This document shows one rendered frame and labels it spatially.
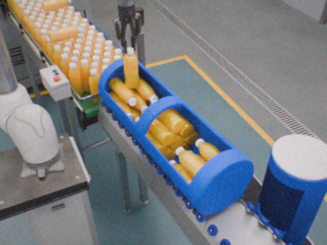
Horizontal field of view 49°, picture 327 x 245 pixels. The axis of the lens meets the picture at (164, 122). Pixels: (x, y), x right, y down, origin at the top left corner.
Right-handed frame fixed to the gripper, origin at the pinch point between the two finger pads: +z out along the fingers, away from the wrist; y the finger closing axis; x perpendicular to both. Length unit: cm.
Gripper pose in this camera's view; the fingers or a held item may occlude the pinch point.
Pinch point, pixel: (128, 44)
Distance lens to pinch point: 175.9
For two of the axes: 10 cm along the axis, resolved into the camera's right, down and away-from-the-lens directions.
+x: -5.4, -5.6, 6.3
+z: 0.0, 7.5, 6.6
